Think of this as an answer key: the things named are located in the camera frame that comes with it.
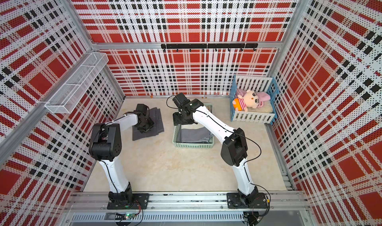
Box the pink plush doll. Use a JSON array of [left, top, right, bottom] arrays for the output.
[[232, 89, 271, 113]]

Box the black wall hook rail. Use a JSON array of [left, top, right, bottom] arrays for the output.
[[161, 43, 259, 51]]

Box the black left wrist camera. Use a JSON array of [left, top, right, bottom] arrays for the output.
[[135, 104, 150, 116]]

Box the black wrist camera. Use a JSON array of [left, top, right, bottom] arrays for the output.
[[135, 104, 150, 116], [172, 93, 190, 109]]

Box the aluminium front rail frame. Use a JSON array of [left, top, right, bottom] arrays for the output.
[[60, 191, 317, 226]]

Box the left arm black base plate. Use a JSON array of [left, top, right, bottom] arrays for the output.
[[107, 193, 150, 210]]

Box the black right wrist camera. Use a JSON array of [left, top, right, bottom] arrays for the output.
[[172, 93, 190, 109]]

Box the blue white toy crib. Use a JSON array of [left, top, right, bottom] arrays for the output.
[[229, 75, 280, 125]]

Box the dark grey checked pillowcase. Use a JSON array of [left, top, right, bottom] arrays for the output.
[[132, 107, 164, 141]]

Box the small green circuit board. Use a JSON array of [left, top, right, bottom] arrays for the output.
[[115, 213, 136, 221]]

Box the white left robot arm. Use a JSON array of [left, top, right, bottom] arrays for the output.
[[89, 111, 154, 205]]

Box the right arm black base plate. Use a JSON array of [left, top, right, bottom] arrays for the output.
[[226, 193, 268, 209]]

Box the beige and grey pillowcase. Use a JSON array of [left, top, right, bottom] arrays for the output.
[[177, 127, 213, 143]]

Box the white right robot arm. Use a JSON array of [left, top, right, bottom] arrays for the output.
[[172, 93, 259, 206]]

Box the green perforated plastic basket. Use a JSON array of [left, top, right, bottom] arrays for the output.
[[172, 103, 215, 149]]

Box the white wire mesh shelf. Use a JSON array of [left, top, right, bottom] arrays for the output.
[[45, 52, 108, 114]]

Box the cream fluffy crib mattress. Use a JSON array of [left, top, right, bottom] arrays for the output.
[[237, 90, 274, 114]]

